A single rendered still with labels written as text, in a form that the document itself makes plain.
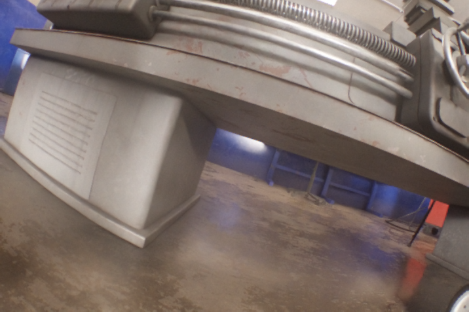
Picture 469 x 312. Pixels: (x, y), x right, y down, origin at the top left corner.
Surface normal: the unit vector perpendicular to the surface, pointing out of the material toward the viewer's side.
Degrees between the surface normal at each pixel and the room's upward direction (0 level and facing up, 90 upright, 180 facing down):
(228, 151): 90
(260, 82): 90
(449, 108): 90
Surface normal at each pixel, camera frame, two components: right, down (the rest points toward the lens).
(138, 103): -0.06, -0.09
